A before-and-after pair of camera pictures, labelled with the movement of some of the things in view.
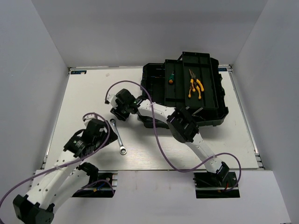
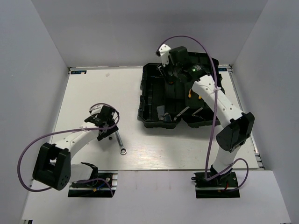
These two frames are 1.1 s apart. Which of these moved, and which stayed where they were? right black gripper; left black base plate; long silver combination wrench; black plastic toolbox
Moved: right black gripper
Stayed: left black base plate; black plastic toolbox; long silver combination wrench
